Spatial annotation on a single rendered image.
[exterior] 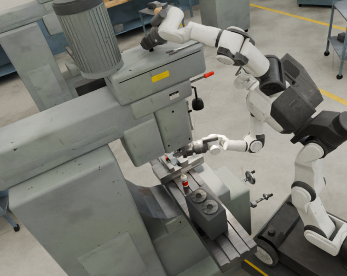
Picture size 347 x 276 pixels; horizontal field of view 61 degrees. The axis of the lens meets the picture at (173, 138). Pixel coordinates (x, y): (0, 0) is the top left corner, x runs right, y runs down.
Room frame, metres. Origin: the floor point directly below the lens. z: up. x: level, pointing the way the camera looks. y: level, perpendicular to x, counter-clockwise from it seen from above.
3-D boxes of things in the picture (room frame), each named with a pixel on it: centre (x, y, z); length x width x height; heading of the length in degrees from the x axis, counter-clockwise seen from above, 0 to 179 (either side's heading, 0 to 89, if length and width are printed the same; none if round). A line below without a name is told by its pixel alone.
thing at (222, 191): (1.39, 0.00, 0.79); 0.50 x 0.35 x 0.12; 107
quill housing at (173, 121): (1.39, 0.00, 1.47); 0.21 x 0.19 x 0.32; 17
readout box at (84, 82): (1.62, 0.39, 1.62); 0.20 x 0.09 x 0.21; 107
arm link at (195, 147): (1.38, -0.09, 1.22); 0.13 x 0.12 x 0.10; 176
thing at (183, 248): (1.39, -0.02, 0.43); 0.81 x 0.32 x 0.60; 107
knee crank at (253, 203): (1.41, -0.55, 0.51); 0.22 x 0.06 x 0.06; 107
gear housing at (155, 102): (1.38, 0.04, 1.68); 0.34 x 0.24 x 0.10; 107
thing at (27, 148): (1.24, 0.48, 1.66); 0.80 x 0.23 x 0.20; 107
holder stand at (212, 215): (1.04, -0.08, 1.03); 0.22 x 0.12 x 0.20; 25
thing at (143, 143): (1.33, 0.19, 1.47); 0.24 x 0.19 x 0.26; 17
